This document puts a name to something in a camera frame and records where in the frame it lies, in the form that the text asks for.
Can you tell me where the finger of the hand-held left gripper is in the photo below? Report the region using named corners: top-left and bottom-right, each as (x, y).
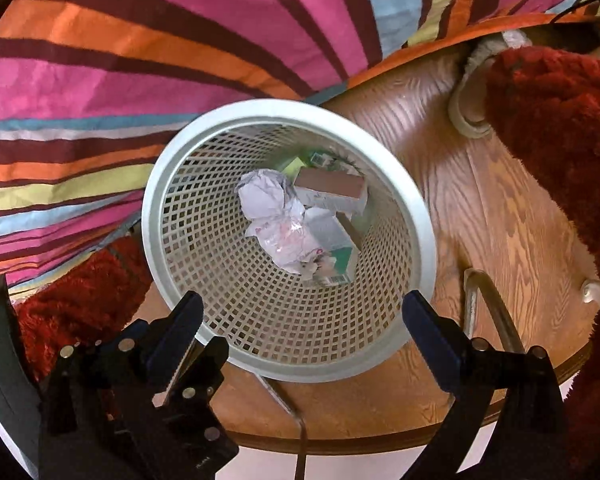
top-left (152, 336), bottom-right (229, 411)

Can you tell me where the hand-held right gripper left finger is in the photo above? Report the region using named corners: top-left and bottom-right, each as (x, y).
top-left (37, 291), bottom-right (204, 480)

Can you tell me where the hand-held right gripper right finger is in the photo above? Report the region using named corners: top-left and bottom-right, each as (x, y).
top-left (401, 290), bottom-right (573, 480)

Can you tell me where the teal and white box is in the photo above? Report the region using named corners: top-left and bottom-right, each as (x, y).
top-left (305, 209), bottom-right (364, 287)

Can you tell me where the white plastic mesh basket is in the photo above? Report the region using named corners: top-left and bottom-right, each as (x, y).
top-left (141, 99), bottom-right (437, 383)

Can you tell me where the white paper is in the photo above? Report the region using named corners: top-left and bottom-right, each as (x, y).
top-left (235, 169), bottom-right (306, 222)

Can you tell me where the pink box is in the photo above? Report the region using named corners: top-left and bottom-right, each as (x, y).
top-left (293, 166), bottom-right (368, 215)

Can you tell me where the tall green box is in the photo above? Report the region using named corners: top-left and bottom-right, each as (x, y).
top-left (307, 149), bottom-right (355, 175)

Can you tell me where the metal tube leg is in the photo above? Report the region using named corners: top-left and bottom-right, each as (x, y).
top-left (463, 268), bottom-right (527, 356)
top-left (252, 370), bottom-right (309, 480)

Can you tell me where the round wooden table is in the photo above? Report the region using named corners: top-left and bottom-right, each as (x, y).
top-left (130, 35), bottom-right (600, 457)

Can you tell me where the person's red fluffy left leg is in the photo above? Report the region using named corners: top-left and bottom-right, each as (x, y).
top-left (10, 235), bottom-right (153, 382)

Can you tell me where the dark grey panel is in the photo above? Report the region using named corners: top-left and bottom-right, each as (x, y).
top-left (0, 275), bottom-right (44, 480)

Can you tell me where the white fluffy slipper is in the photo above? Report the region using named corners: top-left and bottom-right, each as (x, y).
top-left (448, 29), bottom-right (531, 139)

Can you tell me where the striped colourful bed sheet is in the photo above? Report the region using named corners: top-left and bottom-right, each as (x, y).
top-left (0, 0), bottom-right (600, 292)

